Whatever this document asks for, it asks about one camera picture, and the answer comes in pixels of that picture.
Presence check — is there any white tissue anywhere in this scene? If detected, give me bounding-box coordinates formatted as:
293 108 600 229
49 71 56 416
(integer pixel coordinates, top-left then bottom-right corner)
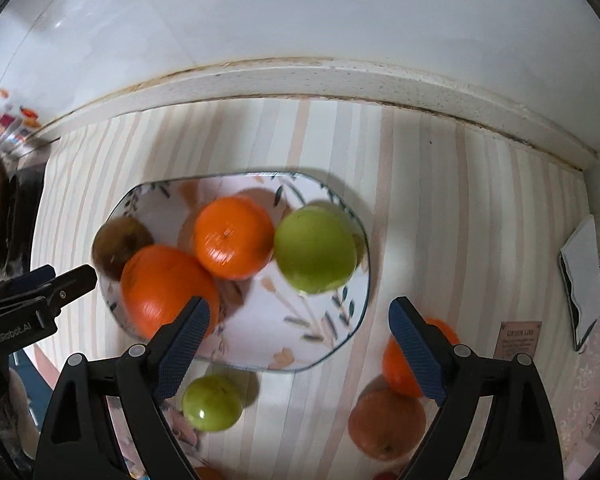
561 215 600 343

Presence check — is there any large orange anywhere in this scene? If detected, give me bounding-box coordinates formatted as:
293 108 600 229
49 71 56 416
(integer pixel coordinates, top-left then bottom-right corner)
120 245 222 341

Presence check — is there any colourful wall sticker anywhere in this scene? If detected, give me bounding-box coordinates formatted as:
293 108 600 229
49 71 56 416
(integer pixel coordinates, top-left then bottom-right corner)
0 85 42 148

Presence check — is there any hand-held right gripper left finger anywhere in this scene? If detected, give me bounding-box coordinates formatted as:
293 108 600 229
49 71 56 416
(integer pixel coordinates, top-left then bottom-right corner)
39 296 212 480

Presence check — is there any pink patterned cloth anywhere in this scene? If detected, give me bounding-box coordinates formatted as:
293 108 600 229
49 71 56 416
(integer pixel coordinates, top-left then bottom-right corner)
550 330 600 466

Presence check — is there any large green apple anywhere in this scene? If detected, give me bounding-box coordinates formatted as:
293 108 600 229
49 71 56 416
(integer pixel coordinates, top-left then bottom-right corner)
273 205 358 295

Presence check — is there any brown mat label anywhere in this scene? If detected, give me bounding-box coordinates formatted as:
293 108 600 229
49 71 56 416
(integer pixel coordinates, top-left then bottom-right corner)
499 321 542 361

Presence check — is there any person's left forearm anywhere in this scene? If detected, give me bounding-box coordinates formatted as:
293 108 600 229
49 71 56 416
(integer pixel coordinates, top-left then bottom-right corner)
0 367 41 461

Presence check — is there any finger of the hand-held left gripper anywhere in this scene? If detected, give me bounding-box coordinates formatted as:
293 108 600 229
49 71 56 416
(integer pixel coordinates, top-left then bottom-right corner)
40 263 99 311
0 265 57 308

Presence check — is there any small green apple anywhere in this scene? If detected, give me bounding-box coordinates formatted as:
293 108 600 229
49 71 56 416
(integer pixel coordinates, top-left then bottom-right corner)
181 374 244 432

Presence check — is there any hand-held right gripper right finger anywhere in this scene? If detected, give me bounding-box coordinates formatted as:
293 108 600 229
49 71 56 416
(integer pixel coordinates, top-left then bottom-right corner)
388 296 565 480

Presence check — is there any reddish brown apple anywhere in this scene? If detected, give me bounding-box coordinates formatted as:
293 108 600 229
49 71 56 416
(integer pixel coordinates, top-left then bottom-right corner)
91 216 156 282
348 387 427 462

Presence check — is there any floral ceramic plate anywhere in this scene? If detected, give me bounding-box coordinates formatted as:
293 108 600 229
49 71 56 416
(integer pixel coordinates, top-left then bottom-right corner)
98 172 371 372

